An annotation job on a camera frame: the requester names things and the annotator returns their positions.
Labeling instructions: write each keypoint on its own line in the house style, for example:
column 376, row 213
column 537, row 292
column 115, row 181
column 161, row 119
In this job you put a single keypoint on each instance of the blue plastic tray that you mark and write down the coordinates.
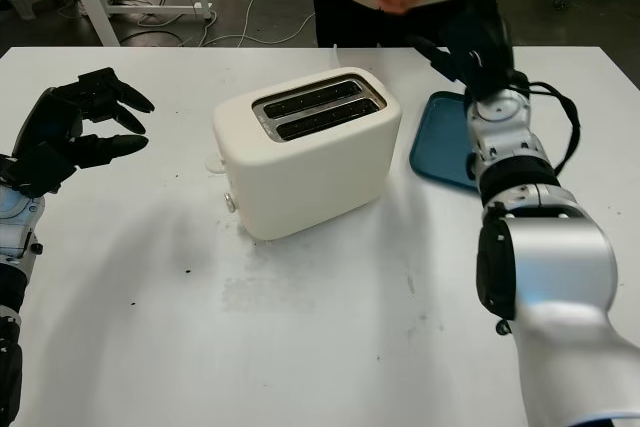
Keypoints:
column 440, row 147

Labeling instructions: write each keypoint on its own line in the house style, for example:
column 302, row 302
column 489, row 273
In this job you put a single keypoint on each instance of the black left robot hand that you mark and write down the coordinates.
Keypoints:
column 47, row 122

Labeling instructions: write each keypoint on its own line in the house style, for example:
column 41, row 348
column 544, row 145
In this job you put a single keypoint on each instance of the cream two-slot toaster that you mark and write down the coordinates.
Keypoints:
column 300, row 182

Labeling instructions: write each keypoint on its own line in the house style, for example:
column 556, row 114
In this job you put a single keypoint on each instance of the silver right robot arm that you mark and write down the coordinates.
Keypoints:
column 540, row 257

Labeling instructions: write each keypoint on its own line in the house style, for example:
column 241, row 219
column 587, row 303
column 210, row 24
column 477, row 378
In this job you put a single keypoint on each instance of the cream toaster lever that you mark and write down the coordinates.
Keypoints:
column 215, row 164

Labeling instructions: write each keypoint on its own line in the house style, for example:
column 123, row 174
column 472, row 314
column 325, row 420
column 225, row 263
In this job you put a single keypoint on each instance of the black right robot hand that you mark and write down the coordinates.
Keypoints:
column 482, row 42

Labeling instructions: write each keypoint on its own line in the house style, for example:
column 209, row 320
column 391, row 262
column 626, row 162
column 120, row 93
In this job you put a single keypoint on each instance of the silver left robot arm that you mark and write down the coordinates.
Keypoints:
column 12, row 257

